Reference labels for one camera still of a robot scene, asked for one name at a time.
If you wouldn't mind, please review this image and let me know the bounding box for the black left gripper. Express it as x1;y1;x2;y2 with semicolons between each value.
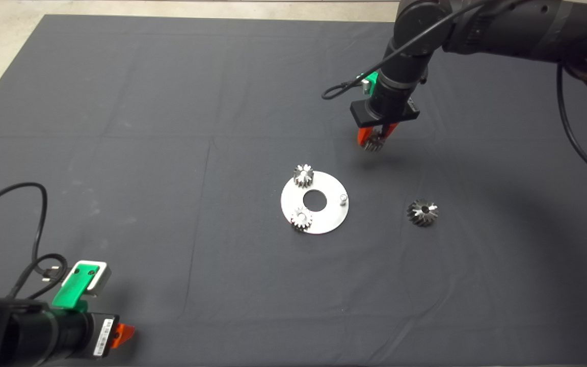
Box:
48;310;136;365

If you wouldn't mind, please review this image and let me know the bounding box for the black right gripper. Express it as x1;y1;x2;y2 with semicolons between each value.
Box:
351;75;422;147

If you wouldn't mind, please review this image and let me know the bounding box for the small dark steel gear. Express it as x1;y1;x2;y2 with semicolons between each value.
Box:
362;130;387;153

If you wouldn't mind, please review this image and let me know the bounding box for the large steel gear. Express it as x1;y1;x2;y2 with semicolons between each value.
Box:
407;198;439;227

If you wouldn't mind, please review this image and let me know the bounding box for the small shiny steel gear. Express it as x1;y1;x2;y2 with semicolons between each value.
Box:
290;207;313;231
293;164;315;188

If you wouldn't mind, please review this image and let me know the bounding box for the round steel plate with hole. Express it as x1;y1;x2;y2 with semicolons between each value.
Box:
281;171;351;235

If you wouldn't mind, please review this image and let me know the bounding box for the dark grey table cloth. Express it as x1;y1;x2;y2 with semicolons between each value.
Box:
0;14;587;367

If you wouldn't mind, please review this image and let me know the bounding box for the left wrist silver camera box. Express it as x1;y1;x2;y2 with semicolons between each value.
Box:
72;260;112;298

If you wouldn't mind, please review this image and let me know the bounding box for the left wrist green camera mount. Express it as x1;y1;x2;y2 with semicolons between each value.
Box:
51;264;99;312

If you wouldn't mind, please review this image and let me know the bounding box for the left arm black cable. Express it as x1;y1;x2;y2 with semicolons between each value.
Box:
0;182;69;301

